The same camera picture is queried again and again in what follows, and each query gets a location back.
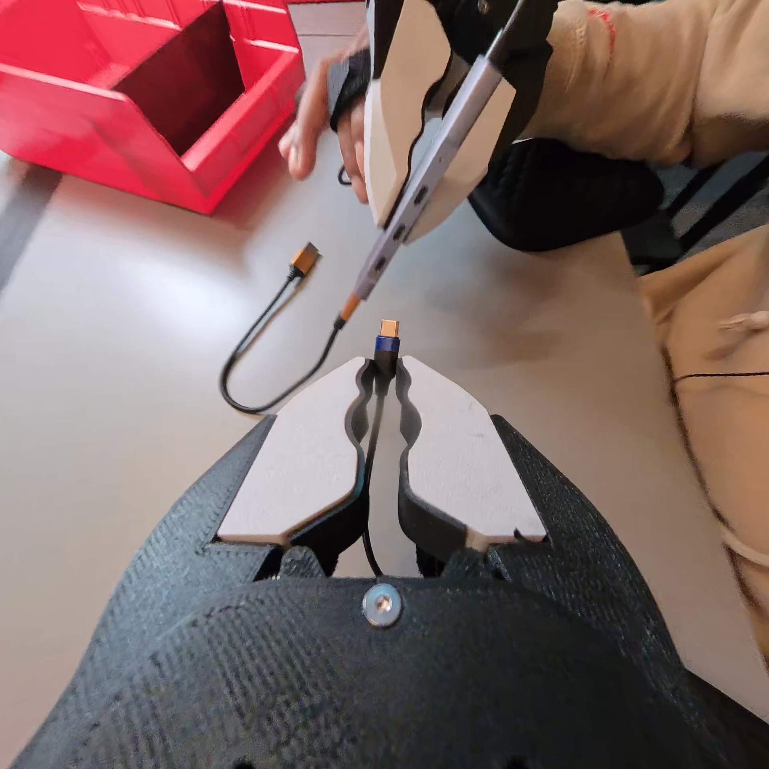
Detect person's right forearm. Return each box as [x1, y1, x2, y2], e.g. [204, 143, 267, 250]
[529, 0, 769, 170]

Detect red plastic bin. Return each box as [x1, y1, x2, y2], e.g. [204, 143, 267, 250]
[0, 0, 307, 215]

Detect black cable blue-ring plug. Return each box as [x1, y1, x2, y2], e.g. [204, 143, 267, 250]
[359, 318, 402, 579]

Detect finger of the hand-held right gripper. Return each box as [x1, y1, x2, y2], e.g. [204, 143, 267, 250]
[397, 78, 519, 244]
[363, 0, 453, 229]

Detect black bin divider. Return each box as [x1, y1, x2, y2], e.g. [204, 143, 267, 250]
[114, 0, 247, 157]

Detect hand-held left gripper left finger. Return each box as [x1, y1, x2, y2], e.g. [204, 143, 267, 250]
[216, 356, 370, 546]

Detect person's right hand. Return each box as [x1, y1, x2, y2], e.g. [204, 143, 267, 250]
[279, 27, 372, 205]

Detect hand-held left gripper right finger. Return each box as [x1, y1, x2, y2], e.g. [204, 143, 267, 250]
[395, 354, 549, 552]

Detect grey usb hub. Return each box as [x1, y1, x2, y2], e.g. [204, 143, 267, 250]
[354, 53, 519, 302]

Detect black cable orange plugs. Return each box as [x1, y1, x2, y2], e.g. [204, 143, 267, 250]
[219, 242, 367, 415]

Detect black chair armrest pad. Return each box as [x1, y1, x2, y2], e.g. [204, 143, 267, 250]
[469, 138, 664, 253]

